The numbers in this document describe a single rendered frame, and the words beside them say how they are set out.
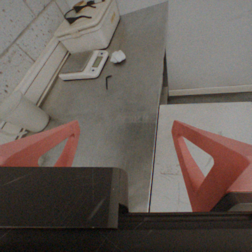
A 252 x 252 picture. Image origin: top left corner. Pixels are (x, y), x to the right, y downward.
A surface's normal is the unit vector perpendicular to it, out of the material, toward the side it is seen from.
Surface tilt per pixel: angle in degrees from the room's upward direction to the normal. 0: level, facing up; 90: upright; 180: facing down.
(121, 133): 0
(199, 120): 0
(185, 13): 90
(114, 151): 0
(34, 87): 90
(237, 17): 90
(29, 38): 90
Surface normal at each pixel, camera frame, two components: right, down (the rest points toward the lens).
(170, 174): -0.32, -0.47
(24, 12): 0.93, 0.02
